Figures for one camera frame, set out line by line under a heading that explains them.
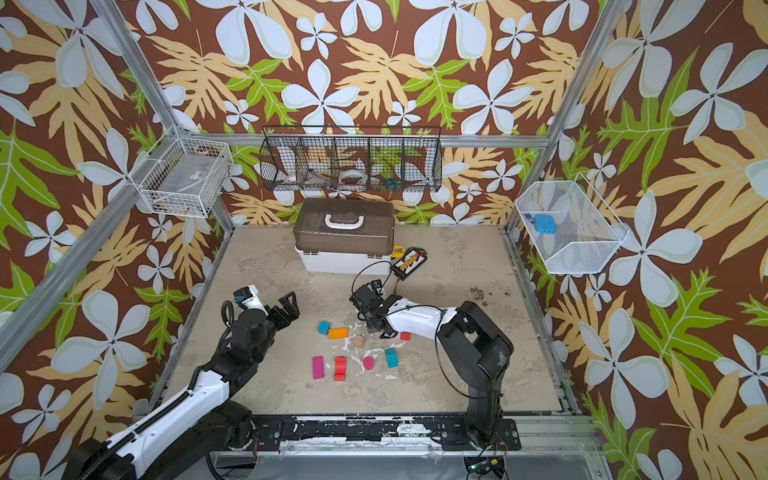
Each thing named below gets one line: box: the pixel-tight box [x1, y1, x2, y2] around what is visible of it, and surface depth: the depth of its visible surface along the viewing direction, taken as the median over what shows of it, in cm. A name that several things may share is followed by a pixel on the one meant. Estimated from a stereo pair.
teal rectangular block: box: [385, 348, 399, 369], surface depth 88 cm
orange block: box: [328, 328, 349, 340], surface depth 93 cm
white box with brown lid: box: [293, 198, 395, 276], surface depth 95 cm
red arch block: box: [334, 356, 346, 381], surface depth 87 cm
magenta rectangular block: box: [312, 356, 325, 380], surface depth 87 cm
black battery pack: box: [391, 247, 427, 281], surface depth 110 cm
